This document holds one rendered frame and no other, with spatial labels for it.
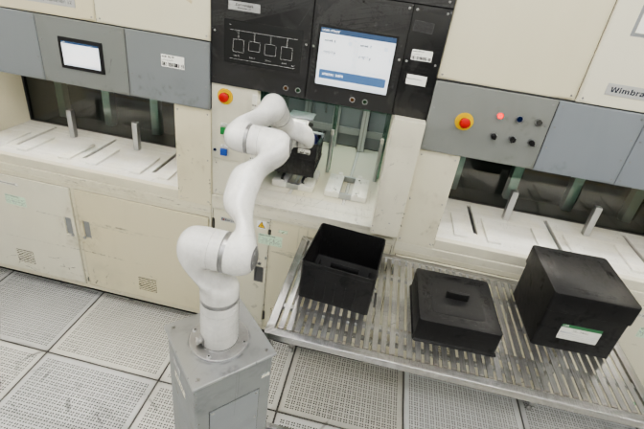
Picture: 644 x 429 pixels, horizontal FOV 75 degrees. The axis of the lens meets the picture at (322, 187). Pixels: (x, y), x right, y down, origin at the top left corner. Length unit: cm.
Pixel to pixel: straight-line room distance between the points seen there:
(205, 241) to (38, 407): 144
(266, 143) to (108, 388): 152
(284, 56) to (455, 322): 116
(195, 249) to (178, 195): 93
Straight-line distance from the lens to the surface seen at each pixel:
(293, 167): 206
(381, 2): 162
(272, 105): 144
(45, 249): 283
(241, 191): 127
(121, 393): 239
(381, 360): 151
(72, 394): 245
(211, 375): 142
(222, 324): 137
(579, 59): 175
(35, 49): 224
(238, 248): 119
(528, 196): 241
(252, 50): 173
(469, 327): 159
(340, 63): 166
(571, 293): 169
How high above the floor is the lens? 189
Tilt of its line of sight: 28 degrees down
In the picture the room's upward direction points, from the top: 8 degrees clockwise
